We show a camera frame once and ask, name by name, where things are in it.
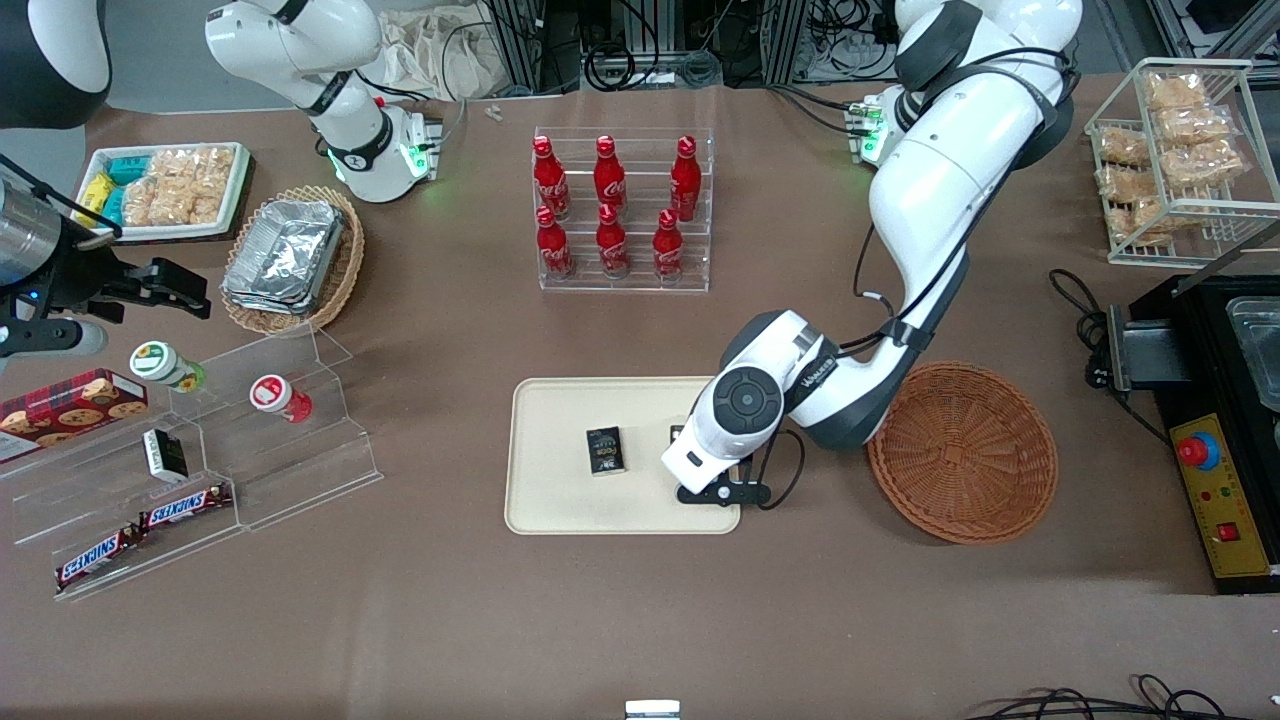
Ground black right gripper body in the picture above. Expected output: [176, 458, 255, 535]
[50, 240, 136, 326]

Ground white rectangular snack tray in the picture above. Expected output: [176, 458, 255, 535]
[75, 143, 253, 244]

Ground cream rectangular tray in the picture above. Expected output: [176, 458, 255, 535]
[505, 376, 743, 536]

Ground oval light wicker basket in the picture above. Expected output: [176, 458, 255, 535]
[220, 185, 366, 336]

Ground round brown wicker basket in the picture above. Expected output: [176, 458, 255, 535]
[866, 360, 1059, 546]

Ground green lidded drink cup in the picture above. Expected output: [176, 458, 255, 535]
[129, 340, 207, 394]

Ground bagged rice crackers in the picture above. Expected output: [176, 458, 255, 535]
[150, 147, 237, 223]
[122, 175, 191, 227]

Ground aluminium foil container stack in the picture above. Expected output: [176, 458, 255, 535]
[222, 199, 347, 317]

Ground red cookie box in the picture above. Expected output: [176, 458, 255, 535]
[0, 368, 150, 464]

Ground red lidded drink cup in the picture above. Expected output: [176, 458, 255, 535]
[249, 374, 314, 424]

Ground small black white box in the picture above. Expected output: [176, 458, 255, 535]
[142, 428, 190, 484]

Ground Snickers chocolate bar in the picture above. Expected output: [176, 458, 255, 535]
[137, 483, 234, 532]
[54, 527, 147, 592]

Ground clear acrylic stepped display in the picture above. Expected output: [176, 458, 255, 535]
[0, 320, 386, 603]

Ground clear acrylic bottle stand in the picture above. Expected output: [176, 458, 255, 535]
[533, 127, 716, 294]

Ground red cola bottle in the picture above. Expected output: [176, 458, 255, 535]
[535, 205, 577, 282]
[593, 135, 628, 217]
[532, 135, 572, 222]
[595, 203, 630, 280]
[669, 135, 704, 224]
[651, 208, 686, 284]

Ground white cloth bag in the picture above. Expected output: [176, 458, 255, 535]
[375, 5, 513, 103]

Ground bagged fried snack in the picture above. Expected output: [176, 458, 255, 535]
[1093, 127, 1153, 168]
[1105, 198, 1176, 247]
[1096, 165, 1158, 203]
[1153, 105, 1233, 148]
[1158, 140, 1248, 193]
[1143, 72, 1208, 113]

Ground black sealing machine yellow panel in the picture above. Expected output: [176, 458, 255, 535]
[1108, 270, 1280, 596]

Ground clear plastic food container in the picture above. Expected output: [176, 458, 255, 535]
[1224, 295, 1280, 413]

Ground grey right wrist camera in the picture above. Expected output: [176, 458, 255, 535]
[0, 318, 108, 363]

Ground black power cable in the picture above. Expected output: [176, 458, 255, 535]
[1048, 268, 1171, 446]

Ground coiled black cable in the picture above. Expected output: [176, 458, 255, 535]
[583, 42, 638, 93]

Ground black cable bundle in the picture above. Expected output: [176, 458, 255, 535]
[962, 674, 1280, 720]

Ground white wire rack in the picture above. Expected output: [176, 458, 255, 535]
[1085, 58, 1280, 269]

